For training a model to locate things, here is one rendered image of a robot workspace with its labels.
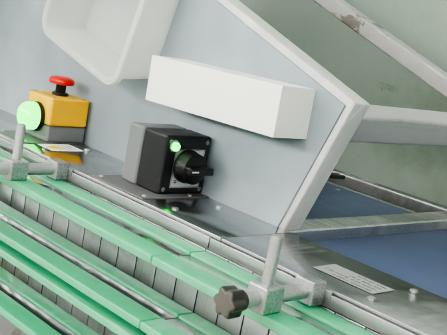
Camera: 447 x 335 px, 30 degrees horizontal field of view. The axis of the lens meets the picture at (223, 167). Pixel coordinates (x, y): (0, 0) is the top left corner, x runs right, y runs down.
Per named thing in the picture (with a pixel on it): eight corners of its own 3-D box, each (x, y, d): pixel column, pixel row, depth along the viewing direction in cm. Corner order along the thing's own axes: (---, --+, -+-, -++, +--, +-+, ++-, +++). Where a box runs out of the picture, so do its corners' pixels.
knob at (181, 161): (195, 182, 112) (212, 189, 109) (169, 182, 109) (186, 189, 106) (201, 149, 111) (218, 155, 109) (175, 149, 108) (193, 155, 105)
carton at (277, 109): (185, 59, 117) (152, 54, 112) (315, 89, 100) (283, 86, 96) (178, 102, 118) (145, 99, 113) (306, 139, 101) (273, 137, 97)
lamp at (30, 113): (27, 126, 132) (10, 125, 130) (31, 98, 131) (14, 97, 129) (42, 133, 129) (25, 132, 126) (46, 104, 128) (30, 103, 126)
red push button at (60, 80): (41, 94, 132) (44, 73, 131) (63, 96, 134) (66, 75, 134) (55, 99, 129) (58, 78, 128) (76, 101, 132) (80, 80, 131)
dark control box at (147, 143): (167, 178, 119) (120, 178, 113) (177, 123, 118) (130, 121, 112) (205, 194, 113) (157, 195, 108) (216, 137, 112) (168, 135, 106)
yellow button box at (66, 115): (62, 133, 138) (22, 132, 133) (68, 89, 137) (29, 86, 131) (86, 143, 133) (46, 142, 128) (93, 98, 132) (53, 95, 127)
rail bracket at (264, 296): (300, 293, 85) (205, 308, 76) (314, 224, 84) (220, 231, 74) (330, 308, 82) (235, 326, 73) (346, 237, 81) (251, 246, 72)
